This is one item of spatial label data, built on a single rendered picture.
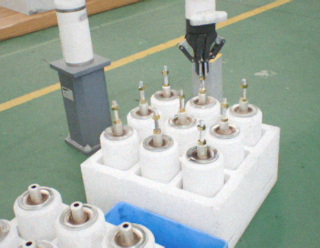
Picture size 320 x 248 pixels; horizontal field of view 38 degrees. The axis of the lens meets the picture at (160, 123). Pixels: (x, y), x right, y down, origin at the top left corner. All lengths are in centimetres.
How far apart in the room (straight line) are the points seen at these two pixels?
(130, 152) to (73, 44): 45
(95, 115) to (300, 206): 70
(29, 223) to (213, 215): 38
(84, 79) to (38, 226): 62
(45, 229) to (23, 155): 70
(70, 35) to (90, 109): 25
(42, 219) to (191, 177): 33
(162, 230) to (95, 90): 58
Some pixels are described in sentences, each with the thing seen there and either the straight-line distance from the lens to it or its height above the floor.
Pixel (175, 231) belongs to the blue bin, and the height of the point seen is 9.
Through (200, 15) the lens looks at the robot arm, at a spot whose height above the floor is 51.
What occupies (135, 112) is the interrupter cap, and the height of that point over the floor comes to 25.
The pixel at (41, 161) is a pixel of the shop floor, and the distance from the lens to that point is 160.
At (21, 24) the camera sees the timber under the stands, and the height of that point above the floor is 6.
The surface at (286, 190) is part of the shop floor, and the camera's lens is 138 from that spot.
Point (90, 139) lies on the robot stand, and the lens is 156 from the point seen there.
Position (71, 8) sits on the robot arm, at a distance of 143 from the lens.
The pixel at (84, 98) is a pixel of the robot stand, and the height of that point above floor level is 20.
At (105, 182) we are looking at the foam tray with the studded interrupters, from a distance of 117.
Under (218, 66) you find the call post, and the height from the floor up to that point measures 28.
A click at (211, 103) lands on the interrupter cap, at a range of 127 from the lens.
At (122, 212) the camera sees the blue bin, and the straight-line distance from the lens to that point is 116.
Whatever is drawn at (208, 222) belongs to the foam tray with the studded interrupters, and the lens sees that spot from 105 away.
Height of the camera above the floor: 83
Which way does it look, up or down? 29 degrees down
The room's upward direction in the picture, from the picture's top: 5 degrees counter-clockwise
